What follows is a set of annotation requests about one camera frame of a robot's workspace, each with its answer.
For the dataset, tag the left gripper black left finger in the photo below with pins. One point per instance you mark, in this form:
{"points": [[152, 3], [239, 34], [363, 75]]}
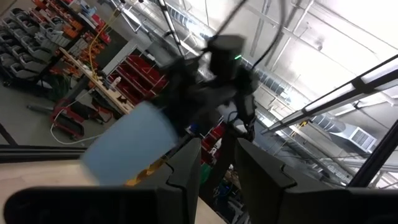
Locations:
{"points": [[180, 186]]}

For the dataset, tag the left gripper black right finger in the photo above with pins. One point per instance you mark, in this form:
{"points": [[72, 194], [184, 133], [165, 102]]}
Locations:
{"points": [[267, 193]]}

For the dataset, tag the light blue plastic cup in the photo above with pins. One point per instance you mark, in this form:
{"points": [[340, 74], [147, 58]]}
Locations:
{"points": [[130, 143]]}

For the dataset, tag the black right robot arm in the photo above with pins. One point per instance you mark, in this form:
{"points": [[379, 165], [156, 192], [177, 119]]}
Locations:
{"points": [[217, 168]]}

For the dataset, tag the orange red bin shelf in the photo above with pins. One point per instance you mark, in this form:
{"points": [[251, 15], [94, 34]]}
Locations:
{"points": [[74, 28]]}

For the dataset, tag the red bin rack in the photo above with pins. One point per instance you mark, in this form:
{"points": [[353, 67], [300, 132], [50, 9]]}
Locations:
{"points": [[140, 77]]}

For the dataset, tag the narrow overhead light bar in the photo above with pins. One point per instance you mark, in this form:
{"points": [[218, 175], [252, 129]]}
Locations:
{"points": [[171, 25]]}

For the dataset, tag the wooden workbench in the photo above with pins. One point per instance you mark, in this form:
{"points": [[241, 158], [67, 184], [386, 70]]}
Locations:
{"points": [[99, 84]]}

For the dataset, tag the white ceiling air unit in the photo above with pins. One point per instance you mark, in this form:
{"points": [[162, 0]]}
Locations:
{"points": [[351, 133]]}

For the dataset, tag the red floor cart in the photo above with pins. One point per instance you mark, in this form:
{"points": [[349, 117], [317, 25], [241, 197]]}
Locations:
{"points": [[70, 119]]}

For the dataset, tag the grey storage bin rack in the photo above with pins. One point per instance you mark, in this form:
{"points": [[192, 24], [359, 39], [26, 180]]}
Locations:
{"points": [[25, 43]]}

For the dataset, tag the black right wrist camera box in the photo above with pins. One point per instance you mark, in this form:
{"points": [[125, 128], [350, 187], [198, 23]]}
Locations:
{"points": [[225, 56]]}

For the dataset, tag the black rig frame post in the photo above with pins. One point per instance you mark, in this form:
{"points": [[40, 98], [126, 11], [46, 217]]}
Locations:
{"points": [[376, 155]]}

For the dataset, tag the overhead frame light bar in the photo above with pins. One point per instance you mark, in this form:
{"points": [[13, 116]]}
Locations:
{"points": [[342, 90]]}

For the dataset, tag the black table edge rail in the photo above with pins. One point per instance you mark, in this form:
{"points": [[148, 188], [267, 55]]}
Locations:
{"points": [[40, 152]]}

